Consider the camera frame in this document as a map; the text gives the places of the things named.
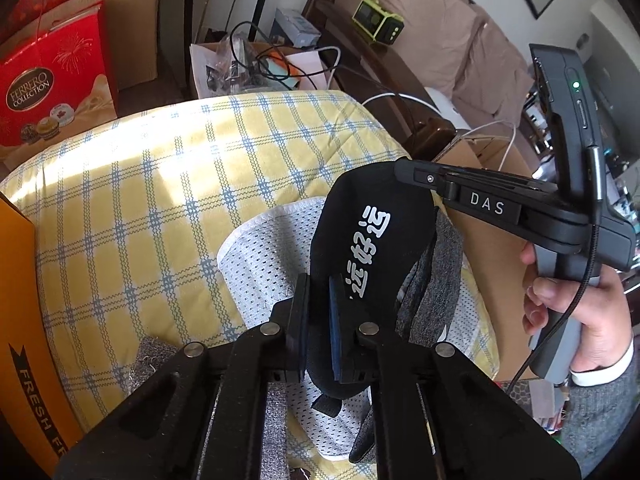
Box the orange cardboard box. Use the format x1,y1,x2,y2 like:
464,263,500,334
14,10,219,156
0,192,87,479

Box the red chocolate gift bag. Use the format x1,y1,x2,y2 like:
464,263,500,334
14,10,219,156
0,0,121,150

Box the open brown cardboard box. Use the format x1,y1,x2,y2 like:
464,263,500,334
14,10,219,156
434,137,542,382

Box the white mesh cloth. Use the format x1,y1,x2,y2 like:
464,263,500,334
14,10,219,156
217,195,495,462

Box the small cardboard box of cables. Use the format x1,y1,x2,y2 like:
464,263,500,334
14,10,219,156
190,20,345,100

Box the white cable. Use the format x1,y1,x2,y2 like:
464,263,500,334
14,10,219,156
364,91,519,173

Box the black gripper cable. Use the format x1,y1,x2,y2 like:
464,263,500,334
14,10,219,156
504,144,607,397

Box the person's right forearm grey sleeve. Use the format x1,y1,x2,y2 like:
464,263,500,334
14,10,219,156
560,334,640,480

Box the wooden sofa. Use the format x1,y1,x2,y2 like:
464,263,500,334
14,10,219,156
304,0,548,162

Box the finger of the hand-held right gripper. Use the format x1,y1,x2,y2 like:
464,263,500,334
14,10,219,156
394,158,561,202

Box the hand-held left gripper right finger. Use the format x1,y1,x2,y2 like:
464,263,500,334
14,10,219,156
327,279,582,480

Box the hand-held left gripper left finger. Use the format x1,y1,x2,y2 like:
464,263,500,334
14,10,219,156
55,274,312,480

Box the blue grey box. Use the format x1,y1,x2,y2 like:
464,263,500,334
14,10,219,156
272,7,322,49

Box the beige sofa cushion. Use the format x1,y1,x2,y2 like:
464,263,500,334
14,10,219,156
452,14,537,127
374,0,482,117

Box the white rounded device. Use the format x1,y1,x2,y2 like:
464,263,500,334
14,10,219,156
424,87,472,134

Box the dark grey felt cloth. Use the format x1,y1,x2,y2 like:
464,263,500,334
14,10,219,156
394,210,467,347

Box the person's right hand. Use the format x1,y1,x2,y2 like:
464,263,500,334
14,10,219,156
520,242,635,374

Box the yellow plaid blanket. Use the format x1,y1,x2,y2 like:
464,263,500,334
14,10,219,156
0,89,502,480

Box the black sock with white text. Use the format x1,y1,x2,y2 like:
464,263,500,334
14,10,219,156
305,162,444,464

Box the large brown cardboard box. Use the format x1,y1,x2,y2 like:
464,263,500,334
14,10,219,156
44,0,167,97

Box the green portable device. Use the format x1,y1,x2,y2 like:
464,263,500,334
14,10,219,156
352,0,406,44

